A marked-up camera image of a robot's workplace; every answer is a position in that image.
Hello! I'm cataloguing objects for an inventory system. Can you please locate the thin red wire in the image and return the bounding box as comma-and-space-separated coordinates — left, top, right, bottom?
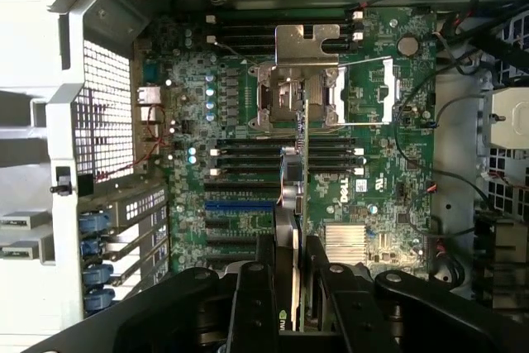
95, 103, 167, 183

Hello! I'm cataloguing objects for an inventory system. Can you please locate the blue expansion slot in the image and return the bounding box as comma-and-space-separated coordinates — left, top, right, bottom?
203, 200, 277, 212

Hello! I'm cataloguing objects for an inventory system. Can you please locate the blue plastic card clip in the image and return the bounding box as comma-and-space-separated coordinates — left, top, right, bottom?
78, 210, 113, 233
81, 262, 115, 286
79, 236, 107, 258
83, 288, 117, 312

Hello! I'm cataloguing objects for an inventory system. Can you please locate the silver metal socket cover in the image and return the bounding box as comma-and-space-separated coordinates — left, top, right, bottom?
274, 24, 341, 69

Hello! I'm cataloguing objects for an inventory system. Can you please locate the grey metal disk bay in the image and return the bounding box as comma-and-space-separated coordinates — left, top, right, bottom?
481, 87, 529, 150

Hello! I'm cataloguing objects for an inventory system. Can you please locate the white cooler mounting bracket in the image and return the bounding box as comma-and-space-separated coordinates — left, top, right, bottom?
380, 58, 401, 123
329, 66, 347, 123

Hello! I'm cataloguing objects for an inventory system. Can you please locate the long black wire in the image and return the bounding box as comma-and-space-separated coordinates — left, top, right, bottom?
392, 50, 495, 210

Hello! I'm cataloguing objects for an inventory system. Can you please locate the perforated metal slot cover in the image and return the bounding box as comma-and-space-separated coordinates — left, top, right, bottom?
110, 188, 169, 228

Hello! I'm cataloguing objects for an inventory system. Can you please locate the round silver coin battery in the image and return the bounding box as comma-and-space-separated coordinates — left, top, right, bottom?
398, 36, 419, 57

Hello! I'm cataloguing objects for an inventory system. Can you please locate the metal CPU socket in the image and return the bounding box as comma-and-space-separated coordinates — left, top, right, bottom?
247, 61, 348, 131

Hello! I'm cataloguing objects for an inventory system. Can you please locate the black RAM slot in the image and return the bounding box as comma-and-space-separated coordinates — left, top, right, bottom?
205, 32, 365, 45
214, 157, 368, 168
205, 12, 365, 23
209, 147, 365, 159
217, 22, 357, 33
217, 43, 359, 55
209, 167, 365, 178
214, 138, 357, 149

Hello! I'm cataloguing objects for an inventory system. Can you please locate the grey metal PC case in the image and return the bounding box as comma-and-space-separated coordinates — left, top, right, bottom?
0, 0, 529, 353

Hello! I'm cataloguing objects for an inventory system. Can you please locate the silver finned chipset heatsink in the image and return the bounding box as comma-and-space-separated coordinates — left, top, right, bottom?
324, 223, 368, 265

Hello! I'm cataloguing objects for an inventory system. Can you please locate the green Dell motherboard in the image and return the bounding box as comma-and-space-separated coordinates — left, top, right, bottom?
134, 6, 439, 280

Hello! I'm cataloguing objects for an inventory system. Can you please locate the thick black cable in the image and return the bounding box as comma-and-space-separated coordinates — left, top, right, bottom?
469, 29, 529, 75

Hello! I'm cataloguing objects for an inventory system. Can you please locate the long black expansion slot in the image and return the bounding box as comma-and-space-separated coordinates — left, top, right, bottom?
203, 181, 283, 196
204, 252, 258, 264
205, 236, 258, 247

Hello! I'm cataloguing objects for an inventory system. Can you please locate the black case latch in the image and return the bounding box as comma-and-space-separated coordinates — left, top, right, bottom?
50, 165, 95, 198

